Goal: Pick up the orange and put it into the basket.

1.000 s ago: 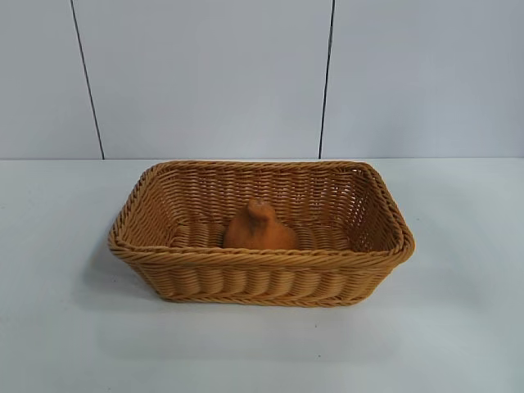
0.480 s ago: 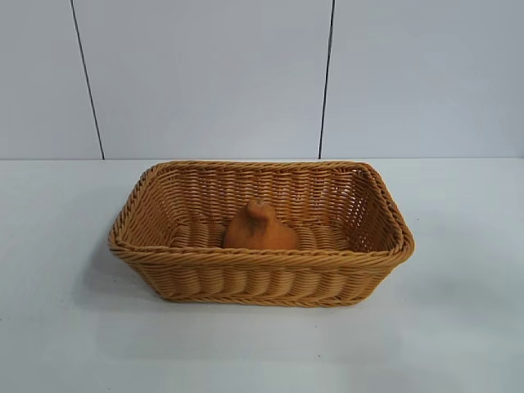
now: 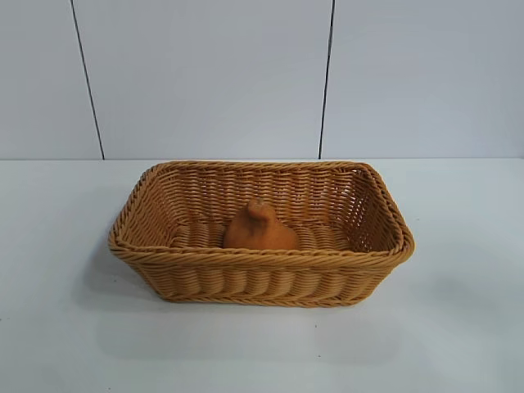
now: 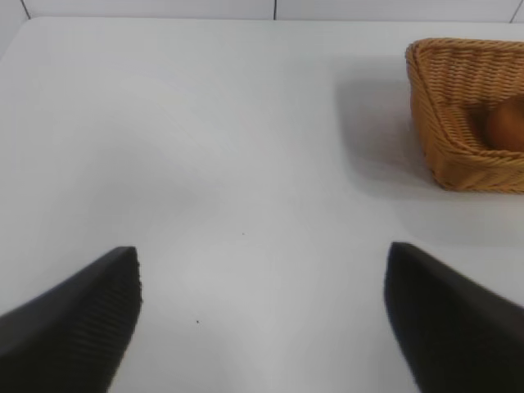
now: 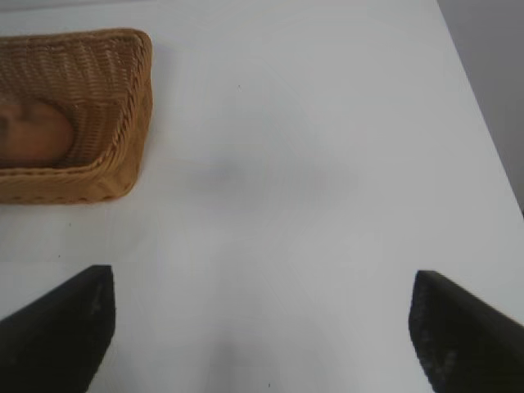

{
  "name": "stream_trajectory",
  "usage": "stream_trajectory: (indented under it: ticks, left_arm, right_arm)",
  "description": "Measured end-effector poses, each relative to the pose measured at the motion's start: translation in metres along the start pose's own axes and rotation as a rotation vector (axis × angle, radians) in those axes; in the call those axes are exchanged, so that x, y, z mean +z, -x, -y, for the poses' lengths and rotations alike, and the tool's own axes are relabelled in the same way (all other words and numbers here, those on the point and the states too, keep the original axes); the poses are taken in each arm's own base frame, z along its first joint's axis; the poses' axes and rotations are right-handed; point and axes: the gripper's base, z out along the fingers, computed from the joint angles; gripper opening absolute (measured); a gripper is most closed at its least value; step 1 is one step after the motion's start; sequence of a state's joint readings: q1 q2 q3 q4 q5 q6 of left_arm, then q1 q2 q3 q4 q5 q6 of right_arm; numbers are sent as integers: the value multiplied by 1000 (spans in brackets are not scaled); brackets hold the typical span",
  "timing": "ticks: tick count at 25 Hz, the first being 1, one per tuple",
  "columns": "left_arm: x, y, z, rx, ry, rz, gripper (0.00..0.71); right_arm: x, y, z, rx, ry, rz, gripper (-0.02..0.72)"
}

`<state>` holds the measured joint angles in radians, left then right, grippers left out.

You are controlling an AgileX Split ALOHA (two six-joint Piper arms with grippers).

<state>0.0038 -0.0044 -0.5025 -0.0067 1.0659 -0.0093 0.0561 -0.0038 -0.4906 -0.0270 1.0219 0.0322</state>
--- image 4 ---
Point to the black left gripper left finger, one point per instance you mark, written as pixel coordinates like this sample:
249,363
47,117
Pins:
69,331

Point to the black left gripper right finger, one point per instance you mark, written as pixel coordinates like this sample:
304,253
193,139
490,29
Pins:
458,335

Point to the woven wicker basket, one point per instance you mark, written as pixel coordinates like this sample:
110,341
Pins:
446,102

